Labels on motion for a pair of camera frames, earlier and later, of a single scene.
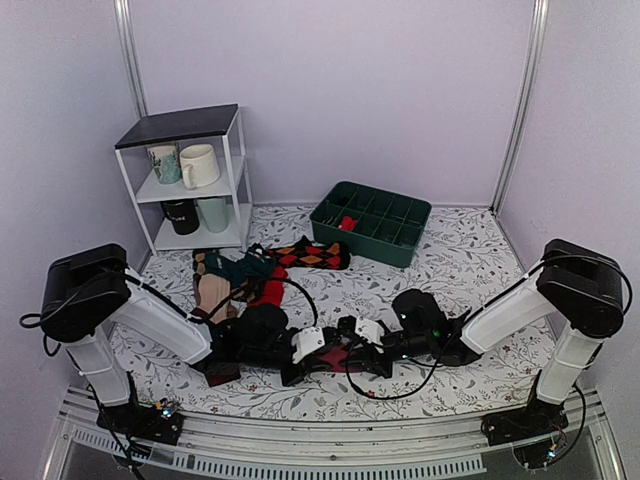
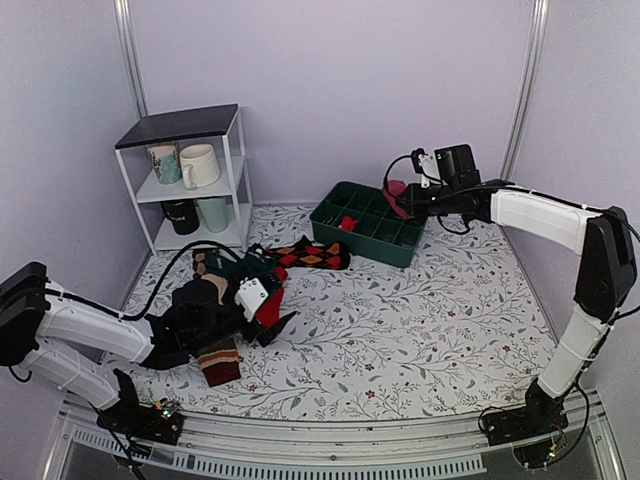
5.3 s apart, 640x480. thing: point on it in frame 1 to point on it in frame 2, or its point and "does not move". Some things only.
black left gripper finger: (297, 371) to (266, 335)
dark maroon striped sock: (222, 373) does not move
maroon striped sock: (341, 360) to (397, 188)
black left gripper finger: (332, 336) to (271, 282)
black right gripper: (372, 364) to (415, 208)
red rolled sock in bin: (348, 224) does not move
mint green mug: (214, 213) does not move
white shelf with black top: (188, 173) does not move
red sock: (273, 290) does not move
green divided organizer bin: (368, 223) does not move
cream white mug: (199, 165) does not move
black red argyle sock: (332, 255) does not move
